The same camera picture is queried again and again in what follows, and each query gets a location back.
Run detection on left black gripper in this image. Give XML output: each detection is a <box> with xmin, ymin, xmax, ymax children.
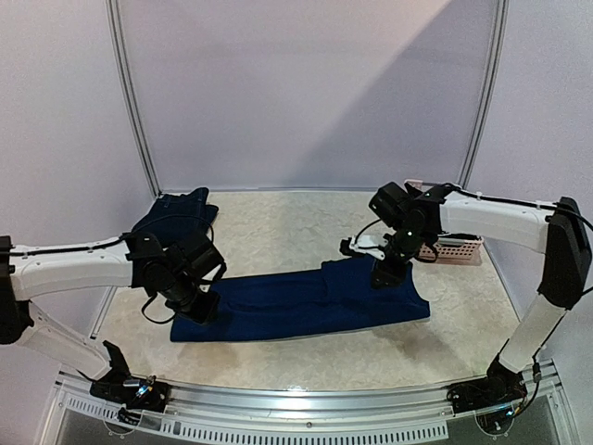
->
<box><xmin>162</xmin><ymin>273</ymin><xmax>221</xmax><ymax>326</ymax></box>

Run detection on blue garment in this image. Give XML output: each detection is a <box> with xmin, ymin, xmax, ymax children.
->
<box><xmin>170</xmin><ymin>256</ymin><xmax>431</xmax><ymax>343</ymax></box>

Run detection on dark blue denim jeans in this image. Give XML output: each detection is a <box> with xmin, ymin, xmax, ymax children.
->
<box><xmin>132</xmin><ymin>187</ymin><xmax>219</xmax><ymax>247</ymax></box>

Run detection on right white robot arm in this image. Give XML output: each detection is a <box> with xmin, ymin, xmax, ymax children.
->
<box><xmin>369</xmin><ymin>183</ymin><xmax>592</xmax><ymax>404</ymax></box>

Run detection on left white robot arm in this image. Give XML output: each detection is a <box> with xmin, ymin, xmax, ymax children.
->
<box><xmin>1</xmin><ymin>232</ymin><xmax>227</xmax><ymax>402</ymax></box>

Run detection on pink plastic laundry basket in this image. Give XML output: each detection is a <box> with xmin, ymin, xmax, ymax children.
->
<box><xmin>404</xmin><ymin>178</ymin><xmax>484</xmax><ymax>265</ymax></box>

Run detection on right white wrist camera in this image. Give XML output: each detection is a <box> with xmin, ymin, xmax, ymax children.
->
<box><xmin>339</xmin><ymin>235</ymin><xmax>387</xmax><ymax>261</ymax></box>

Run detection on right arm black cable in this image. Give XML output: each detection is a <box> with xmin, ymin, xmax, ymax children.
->
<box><xmin>354</xmin><ymin>183</ymin><xmax>593</xmax><ymax>372</ymax></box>

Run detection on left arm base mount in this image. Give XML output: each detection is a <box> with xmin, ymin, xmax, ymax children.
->
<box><xmin>90</xmin><ymin>340</ymin><xmax>171</xmax><ymax>413</ymax></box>

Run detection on aluminium front rail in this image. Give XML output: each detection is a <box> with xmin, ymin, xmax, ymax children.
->
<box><xmin>39</xmin><ymin>361</ymin><xmax>581</xmax><ymax>444</ymax></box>

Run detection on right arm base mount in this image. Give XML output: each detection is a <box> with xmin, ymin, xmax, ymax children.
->
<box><xmin>447</xmin><ymin>362</ymin><xmax>542</xmax><ymax>438</ymax></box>

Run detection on left aluminium frame post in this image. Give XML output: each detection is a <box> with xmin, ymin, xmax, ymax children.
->
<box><xmin>106</xmin><ymin>0</ymin><xmax>162</xmax><ymax>197</ymax></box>

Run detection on aluminium frame post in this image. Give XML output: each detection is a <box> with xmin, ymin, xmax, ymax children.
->
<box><xmin>458</xmin><ymin>0</ymin><xmax>509</xmax><ymax>187</ymax></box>
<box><xmin>106</xmin><ymin>0</ymin><xmax>162</xmax><ymax>197</ymax></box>

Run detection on right aluminium frame post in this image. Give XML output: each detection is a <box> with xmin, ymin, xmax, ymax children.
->
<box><xmin>458</xmin><ymin>0</ymin><xmax>509</xmax><ymax>187</ymax></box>

